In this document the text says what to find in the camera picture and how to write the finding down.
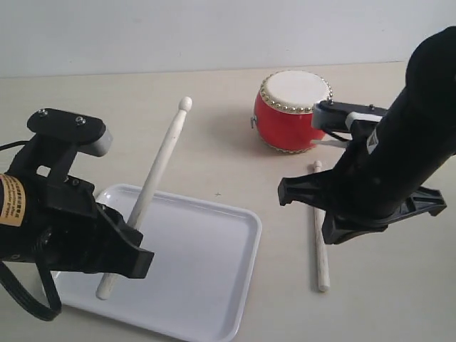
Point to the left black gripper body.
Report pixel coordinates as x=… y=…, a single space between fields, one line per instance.
x=55 y=215

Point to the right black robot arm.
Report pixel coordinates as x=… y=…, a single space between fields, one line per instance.
x=426 y=104

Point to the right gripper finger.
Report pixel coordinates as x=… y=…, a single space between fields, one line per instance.
x=318 y=189
x=339 y=228

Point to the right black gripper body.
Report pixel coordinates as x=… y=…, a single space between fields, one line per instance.
x=380 y=170

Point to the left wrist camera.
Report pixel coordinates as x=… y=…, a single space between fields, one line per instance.
x=91 y=135

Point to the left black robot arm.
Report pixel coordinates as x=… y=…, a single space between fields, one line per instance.
x=46 y=213

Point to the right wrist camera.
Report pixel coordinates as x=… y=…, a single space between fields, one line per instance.
x=339 y=117

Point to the small red drum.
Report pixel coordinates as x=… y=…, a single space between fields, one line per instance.
x=283 y=109

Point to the white plastic tray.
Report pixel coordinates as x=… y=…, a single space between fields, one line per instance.
x=197 y=285

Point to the white wooden drumstick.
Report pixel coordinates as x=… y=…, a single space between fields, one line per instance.
x=159 y=164
x=321 y=254

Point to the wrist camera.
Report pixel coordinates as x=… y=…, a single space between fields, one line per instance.
x=339 y=117
x=91 y=135

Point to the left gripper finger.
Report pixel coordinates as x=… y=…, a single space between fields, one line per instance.
x=117 y=247

